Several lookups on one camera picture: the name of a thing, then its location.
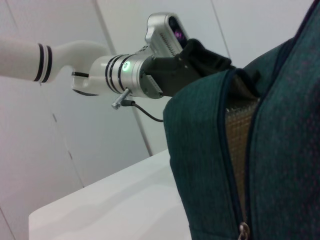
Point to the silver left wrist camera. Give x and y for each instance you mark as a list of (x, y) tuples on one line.
[(162, 32)]

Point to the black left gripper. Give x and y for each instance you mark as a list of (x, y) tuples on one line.
[(167, 75)]

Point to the dark green insulated lunch bag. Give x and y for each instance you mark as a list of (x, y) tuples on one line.
[(275, 150)]

